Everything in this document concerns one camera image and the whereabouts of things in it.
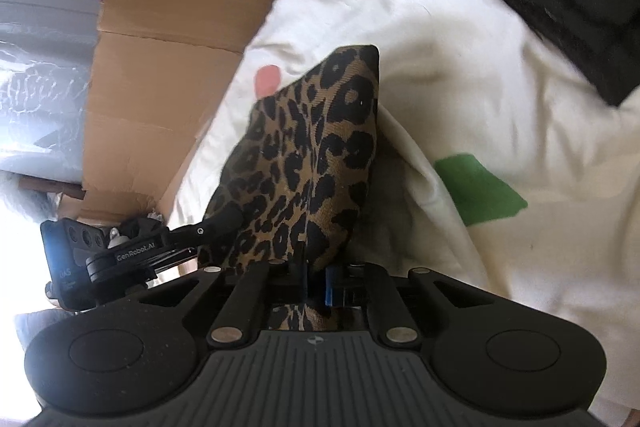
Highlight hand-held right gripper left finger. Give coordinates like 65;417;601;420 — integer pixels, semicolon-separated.
137;241;308;349

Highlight leopard print skirt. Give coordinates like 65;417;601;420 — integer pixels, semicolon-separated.
198;45;381;333

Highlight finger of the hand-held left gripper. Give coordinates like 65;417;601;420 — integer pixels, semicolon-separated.
169;204;244;258

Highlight brown cardboard sheet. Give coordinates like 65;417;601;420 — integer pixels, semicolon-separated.
0;0;361;228

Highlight dark wooden bar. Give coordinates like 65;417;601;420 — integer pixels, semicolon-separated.
17;174;86;200

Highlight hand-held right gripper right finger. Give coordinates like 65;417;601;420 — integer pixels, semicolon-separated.
324;259;493;349

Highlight cream printed bear blanket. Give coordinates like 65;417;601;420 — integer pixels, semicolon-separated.
167;0;640;427

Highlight white fluffy pillow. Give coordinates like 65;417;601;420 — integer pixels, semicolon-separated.
0;169;56;228

